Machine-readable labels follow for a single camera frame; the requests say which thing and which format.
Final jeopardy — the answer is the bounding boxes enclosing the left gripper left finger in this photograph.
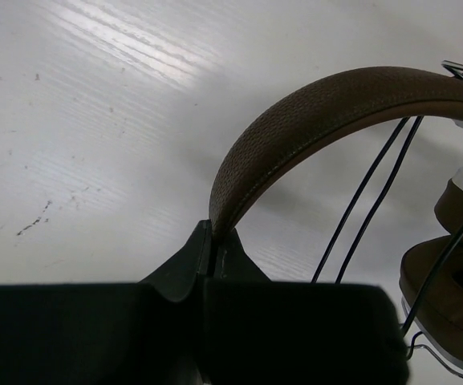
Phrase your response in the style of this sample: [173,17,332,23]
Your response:
[140,220,212,302]

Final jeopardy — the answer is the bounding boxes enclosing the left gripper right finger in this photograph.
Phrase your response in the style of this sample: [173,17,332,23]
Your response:
[213,229,270,282]

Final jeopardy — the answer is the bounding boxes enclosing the thin black headphone cable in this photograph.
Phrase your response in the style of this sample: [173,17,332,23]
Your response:
[311,70,463,362]

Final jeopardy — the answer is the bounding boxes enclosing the brown silver headphones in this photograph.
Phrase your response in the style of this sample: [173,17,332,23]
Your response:
[209,61,463,379]

